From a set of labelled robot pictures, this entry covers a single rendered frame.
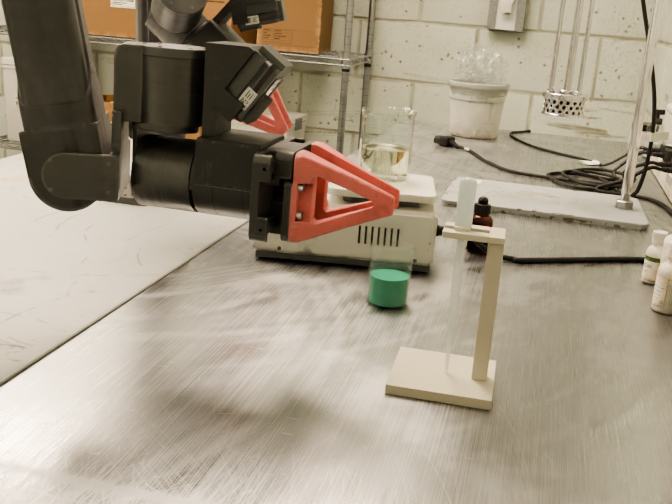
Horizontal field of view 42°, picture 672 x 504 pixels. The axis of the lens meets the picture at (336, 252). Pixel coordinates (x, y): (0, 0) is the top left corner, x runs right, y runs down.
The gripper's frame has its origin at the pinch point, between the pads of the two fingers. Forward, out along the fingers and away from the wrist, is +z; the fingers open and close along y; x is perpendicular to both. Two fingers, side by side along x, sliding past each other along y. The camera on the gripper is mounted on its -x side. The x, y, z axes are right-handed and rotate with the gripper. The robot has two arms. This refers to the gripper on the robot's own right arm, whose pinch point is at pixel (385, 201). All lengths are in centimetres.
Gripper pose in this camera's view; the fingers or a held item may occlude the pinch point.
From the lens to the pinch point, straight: 66.2
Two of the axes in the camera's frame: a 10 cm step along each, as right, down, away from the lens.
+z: 9.7, 1.4, -1.8
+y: 2.1, -2.5, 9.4
